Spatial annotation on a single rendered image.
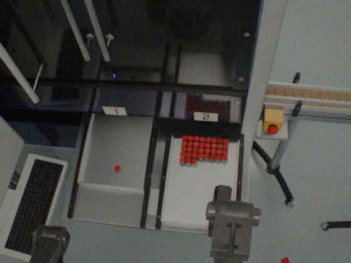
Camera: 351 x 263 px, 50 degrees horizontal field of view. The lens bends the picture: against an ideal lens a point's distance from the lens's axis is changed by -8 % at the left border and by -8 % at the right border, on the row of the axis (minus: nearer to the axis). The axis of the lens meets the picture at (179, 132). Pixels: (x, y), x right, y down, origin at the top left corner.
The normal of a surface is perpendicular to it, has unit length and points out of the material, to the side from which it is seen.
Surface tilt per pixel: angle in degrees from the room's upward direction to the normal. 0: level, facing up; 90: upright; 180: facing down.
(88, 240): 0
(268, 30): 90
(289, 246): 0
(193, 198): 0
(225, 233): 11
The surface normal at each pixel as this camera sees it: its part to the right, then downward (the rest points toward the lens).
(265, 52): -0.11, 0.90
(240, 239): 0.03, -0.57
